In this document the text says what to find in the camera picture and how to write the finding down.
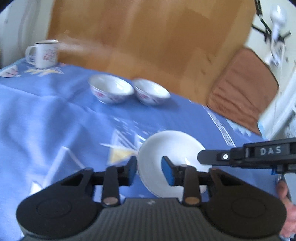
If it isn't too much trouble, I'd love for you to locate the white plate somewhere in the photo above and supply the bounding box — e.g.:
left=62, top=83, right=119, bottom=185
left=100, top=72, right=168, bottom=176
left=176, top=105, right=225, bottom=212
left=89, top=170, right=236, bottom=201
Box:
left=137, top=131, right=212, bottom=200

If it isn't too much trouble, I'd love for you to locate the white floral bowl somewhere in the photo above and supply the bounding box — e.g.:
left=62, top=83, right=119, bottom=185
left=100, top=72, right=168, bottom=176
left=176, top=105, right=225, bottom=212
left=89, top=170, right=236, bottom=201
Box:
left=88, top=74, right=134, bottom=104
left=132, top=78, right=171, bottom=105

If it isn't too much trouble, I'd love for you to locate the right hand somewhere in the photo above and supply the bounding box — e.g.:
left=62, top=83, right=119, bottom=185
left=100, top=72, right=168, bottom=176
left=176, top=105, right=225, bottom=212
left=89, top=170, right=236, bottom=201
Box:
left=276, top=181, right=296, bottom=238

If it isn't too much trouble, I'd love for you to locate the brown seat cushion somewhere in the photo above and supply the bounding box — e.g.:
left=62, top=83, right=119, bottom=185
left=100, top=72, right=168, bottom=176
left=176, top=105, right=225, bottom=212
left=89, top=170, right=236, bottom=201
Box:
left=207, top=48, right=279, bottom=136

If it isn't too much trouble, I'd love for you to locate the blue printed tablecloth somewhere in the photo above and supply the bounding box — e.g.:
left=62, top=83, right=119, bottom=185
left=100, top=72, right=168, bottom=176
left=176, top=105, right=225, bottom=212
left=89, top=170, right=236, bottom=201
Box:
left=0, top=58, right=289, bottom=241

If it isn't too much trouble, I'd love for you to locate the wooden pattern board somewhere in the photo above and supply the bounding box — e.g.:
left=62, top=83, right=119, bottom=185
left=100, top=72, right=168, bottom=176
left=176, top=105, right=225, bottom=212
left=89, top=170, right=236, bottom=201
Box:
left=48, top=1, right=255, bottom=104

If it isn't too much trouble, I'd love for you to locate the white power strip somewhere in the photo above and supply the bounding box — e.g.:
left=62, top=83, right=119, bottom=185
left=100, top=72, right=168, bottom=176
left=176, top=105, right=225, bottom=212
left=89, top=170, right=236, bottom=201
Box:
left=264, top=5, right=287, bottom=67

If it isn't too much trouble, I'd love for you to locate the white enamel mug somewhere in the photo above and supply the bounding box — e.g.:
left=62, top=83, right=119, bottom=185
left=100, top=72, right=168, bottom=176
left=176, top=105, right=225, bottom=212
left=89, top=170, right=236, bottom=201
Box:
left=25, top=40, right=60, bottom=69

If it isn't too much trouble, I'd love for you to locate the white window frame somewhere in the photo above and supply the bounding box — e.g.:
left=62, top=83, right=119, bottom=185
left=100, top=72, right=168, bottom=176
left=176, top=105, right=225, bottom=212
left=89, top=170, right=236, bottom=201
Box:
left=258, top=63, right=295, bottom=140

